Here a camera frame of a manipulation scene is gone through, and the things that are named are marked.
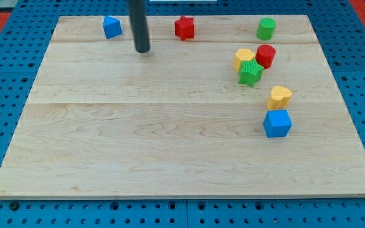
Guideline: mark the red cylinder block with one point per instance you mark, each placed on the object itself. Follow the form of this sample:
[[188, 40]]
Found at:
[[265, 55]]

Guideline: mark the red star block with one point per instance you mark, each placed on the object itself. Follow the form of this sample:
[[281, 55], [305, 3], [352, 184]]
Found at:
[[184, 28]]

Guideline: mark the yellow hexagon block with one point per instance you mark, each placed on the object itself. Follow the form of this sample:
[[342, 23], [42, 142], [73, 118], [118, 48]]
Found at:
[[242, 55]]

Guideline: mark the blue cube block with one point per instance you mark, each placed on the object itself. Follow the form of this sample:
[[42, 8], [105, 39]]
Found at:
[[277, 123]]

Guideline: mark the wooden board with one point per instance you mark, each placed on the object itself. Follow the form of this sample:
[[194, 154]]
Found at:
[[103, 122]]

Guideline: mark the yellow heart block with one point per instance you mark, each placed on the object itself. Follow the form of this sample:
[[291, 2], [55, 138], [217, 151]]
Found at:
[[279, 98]]

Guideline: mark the green star block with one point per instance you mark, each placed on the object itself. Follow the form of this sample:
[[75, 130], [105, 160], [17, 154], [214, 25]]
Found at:
[[250, 72]]

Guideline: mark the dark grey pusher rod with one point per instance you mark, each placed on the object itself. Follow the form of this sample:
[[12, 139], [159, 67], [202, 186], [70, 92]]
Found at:
[[137, 16]]

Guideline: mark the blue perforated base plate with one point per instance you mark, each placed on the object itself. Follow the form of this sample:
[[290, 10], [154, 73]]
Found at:
[[25, 29]]

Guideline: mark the green cylinder block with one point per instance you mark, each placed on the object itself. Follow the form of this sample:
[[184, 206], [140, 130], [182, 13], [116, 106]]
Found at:
[[266, 28]]

